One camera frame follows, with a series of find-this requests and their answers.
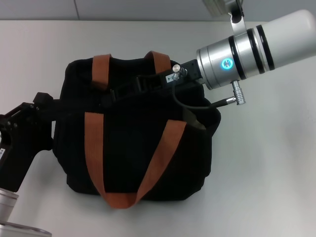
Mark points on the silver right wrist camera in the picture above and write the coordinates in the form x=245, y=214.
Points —
x=239, y=29

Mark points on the black fabric food bag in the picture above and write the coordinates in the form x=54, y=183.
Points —
x=128, y=148

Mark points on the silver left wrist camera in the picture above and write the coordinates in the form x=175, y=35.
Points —
x=22, y=230

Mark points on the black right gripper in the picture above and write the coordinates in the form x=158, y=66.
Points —
x=190, y=71

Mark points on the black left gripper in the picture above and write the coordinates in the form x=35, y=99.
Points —
x=17, y=153

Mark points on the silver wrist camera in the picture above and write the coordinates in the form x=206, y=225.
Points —
x=22, y=230
x=239, y=29

